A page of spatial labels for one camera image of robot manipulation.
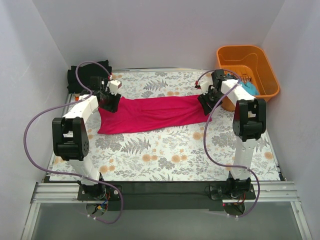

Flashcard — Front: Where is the orange plastic basket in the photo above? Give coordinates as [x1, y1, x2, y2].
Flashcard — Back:
[215, 45, 280, 102]

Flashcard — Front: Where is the folded black t shirt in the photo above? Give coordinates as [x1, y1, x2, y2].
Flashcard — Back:
[67, 63, 109, 94]

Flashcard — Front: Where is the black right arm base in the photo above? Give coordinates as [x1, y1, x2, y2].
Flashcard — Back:
[204, 175, 259, 218]

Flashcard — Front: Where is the pink t shirt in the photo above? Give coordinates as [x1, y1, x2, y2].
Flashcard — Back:
[97, 95, 208, 135]

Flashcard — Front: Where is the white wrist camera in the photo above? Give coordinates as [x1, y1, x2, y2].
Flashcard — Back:
[107, 80, 122, 96]
[194, 80, 213, 95]

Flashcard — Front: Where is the floral patterned table mat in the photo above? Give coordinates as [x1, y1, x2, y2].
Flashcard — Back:
[49, 70, 280, 182]

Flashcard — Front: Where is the aluminium frame rail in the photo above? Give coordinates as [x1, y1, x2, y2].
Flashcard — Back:
[22, 181, 312, 240]

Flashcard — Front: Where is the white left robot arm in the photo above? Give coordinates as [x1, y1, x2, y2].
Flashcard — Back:
[52, 76, 122, 200]

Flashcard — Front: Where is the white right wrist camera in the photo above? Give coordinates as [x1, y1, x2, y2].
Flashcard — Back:
[194, 80, 213, 95]

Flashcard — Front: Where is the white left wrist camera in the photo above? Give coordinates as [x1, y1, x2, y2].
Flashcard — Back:
[107, 80, 122, 96]

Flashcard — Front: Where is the teal t shirt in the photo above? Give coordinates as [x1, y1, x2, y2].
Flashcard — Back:
[242, 81, 260, 96]

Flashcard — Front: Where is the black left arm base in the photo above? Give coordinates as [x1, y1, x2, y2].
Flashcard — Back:
[77, 180, 122, 217]

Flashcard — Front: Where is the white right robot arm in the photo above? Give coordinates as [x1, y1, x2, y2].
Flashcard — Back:
[195, 69, 266, 199]

